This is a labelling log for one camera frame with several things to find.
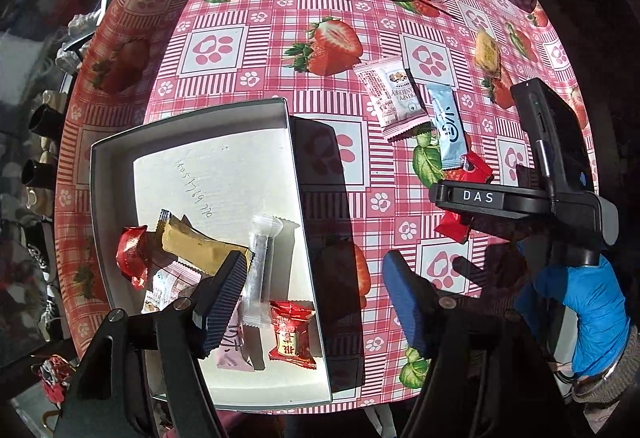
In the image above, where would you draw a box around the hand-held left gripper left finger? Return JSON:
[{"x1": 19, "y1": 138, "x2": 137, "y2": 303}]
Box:
[{"x1": 52, "y1": 249, "x2": 249, "y2": 438}]

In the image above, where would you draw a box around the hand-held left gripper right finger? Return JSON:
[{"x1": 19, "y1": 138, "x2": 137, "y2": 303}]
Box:
[{"x1": 382, "y1": 249, "x2": 576, "y2": 438}]

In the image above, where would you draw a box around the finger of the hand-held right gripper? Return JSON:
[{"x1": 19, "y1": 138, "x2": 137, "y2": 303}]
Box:
[{"x1": 429, "y1": 181, "x2": 556, "y2": 219}]

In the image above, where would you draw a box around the pink snack packet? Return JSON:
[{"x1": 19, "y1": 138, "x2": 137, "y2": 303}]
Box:
[{"x1": 212, "y1": 318, "x2": 256, "y2": 371}]

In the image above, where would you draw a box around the red crinkled snack packet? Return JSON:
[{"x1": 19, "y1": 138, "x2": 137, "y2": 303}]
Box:
[{"x1": 433, "y1": 151, "x2": 494, "y2": 242}]

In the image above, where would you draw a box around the white printed snack packet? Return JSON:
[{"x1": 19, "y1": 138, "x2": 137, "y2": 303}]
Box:
[{"x1": 141, "y1": 263, "x2": 203, "y2": 314}]

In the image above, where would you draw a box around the clear stick packet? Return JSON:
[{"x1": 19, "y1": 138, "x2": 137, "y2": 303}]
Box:
[{"x1": 241, "y1": 214, "x2": 282, "y2": 329}]

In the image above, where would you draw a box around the tan snack packet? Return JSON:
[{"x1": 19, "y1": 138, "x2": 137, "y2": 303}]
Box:
[{"x1": 154, "y1": 209, "x2": 251, "y2": 276}]

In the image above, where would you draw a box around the red square snack packet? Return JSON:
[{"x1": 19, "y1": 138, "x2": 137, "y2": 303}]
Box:
[{"x1": 268, "y1": 301, "x2": 318, "y2": 371}]

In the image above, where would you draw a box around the small red candy packet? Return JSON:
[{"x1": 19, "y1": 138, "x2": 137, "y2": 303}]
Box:
[{"x1": 116, "y1": 225, "x2": 150, "y2": 289}]

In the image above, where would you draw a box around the person's right hand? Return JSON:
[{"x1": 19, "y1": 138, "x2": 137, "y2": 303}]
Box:
[{"x1": 514, "y1": 258, "x2": 632, "y2": 376}]

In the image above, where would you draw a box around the light blue snack packet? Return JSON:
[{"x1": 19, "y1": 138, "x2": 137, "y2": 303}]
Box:
[{"x1": 426, "y1": 84, "x2": 473, "y2": 170}]

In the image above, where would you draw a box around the yellow biscuit packet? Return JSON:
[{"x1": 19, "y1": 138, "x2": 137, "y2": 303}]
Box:
[{"x1": 473, "y1": 29, "x2": 502, "y2": 79}]

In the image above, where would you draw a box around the white pink-edged snack packet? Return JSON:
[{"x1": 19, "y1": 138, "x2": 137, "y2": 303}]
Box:
[{"x1": 353, "y1": 56, "x2": 432, "y2": 142}]

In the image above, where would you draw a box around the red patterned cloth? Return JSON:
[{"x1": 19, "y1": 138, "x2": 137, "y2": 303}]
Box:
[{"x1": 32, "y1": 355, "x2": 76, "y2": 404}]

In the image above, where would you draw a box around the strawberry print tablecloth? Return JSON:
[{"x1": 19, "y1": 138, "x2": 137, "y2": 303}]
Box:
[{"x1": 54, "y1": 0, "x2": 601, "y2": 414}]

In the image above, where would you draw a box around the white crumpled cloth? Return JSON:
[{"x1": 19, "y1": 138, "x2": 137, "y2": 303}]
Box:
[{"x1": 56, "y1": 13, "x2": 101, "y2": 72}]

